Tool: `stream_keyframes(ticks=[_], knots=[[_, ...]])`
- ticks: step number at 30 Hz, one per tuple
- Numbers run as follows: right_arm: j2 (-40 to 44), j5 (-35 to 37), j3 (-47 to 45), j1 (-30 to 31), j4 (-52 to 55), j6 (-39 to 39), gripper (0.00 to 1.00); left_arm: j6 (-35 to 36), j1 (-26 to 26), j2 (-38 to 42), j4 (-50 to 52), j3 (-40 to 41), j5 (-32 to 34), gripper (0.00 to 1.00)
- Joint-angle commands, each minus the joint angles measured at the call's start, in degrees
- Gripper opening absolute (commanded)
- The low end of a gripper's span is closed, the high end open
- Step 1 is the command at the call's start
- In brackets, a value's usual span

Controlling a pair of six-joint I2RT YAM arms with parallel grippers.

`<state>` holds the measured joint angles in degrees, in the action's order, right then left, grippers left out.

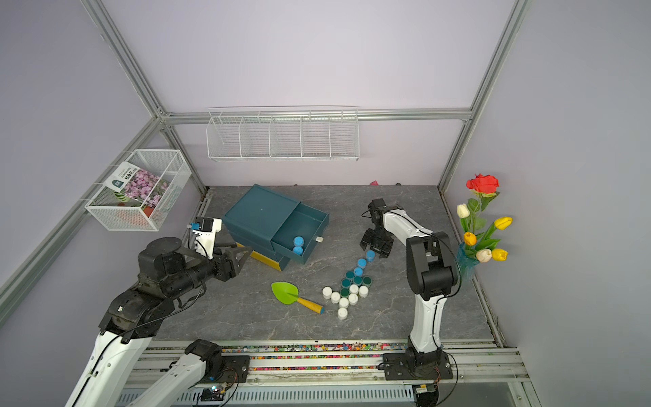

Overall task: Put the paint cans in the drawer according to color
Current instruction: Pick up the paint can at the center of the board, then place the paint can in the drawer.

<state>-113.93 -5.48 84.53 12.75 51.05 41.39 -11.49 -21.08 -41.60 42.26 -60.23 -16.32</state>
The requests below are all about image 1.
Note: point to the teal top drawer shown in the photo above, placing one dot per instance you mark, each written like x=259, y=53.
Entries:
x=305, y=222

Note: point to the yellow bottom drawer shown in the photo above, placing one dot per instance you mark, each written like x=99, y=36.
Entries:
x=279, y=265

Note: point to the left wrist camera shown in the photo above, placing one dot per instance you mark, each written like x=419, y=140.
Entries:
x=202, y=235

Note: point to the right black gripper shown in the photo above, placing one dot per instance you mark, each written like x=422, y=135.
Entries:
x=383, y=250

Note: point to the colourful pebble tray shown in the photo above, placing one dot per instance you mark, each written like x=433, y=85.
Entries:
x=317, y=356

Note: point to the teal drawer cabinet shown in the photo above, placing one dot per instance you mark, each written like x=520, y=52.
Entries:
x=256, y=218

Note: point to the long white wire basket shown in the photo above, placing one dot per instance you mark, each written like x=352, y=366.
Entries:
x=283, y=133

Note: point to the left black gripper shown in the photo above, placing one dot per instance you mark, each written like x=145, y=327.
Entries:
x=233, y=268

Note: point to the small white wire basket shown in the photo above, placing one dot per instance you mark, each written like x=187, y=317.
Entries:
x=116, y=216

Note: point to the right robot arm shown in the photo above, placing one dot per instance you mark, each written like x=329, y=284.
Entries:
x=432, y=273

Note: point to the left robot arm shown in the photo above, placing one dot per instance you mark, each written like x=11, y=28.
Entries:
x=171, y=279

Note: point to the glass vase with flowers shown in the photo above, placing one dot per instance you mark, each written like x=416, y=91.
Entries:
x=478, y=244

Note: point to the green toy shovel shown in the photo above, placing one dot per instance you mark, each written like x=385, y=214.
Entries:
x=288, y=294

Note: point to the purple flower seed packet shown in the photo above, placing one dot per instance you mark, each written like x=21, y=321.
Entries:
x=132, y=184

